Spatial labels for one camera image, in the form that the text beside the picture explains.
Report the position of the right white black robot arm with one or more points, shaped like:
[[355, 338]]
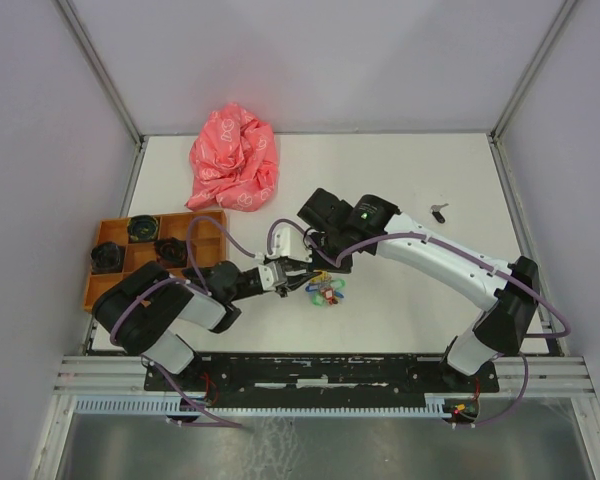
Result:
[[506, 294]]

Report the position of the black rosette top tray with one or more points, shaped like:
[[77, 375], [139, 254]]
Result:
[[142, 229]]

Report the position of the left aluminium frame post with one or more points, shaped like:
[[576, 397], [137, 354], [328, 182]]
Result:
[[69, 14]]

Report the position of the black rosette middle tray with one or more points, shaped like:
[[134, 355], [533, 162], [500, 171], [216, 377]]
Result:
[[171, 252]]

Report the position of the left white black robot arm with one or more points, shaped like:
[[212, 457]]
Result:
[[139, 311]]

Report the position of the key with black fob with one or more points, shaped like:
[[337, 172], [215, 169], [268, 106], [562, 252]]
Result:
[[436, 212]]

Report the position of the aluminium frame post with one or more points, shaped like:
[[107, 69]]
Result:
[[534, 67], [69, 14]]

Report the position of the crumpled pink cloth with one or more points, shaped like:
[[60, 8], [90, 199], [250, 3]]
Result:
[[234, 161]]

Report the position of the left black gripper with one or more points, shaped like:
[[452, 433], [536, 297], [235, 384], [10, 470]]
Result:
[[293, 281]]

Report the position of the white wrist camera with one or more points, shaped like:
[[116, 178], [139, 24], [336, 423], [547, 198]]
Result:
[[272, 273], [285, 240]]

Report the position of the black rosette tray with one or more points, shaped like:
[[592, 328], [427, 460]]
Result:
[[106, 258], [171, 252], [142, 229]]

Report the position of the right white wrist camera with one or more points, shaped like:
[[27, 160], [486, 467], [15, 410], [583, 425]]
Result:
[[285, 240]]

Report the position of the right aluminium frame post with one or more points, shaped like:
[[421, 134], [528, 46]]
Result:
[[534, 67]]

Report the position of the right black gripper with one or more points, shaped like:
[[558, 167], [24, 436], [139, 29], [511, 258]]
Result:
[[343, 268]]

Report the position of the wooden compartment tray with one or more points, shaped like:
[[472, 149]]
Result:
[[205, 244]]

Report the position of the keyring bunch with colourful tags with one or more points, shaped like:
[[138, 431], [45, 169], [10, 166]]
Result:
[[325, 289]]

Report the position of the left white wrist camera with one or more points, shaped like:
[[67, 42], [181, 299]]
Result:
[[272, 273]]

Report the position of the black rosette left tray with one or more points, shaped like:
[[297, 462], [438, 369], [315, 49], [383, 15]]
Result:
[[106, 258]]

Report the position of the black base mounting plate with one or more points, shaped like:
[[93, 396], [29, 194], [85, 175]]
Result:
[[327, 380]]

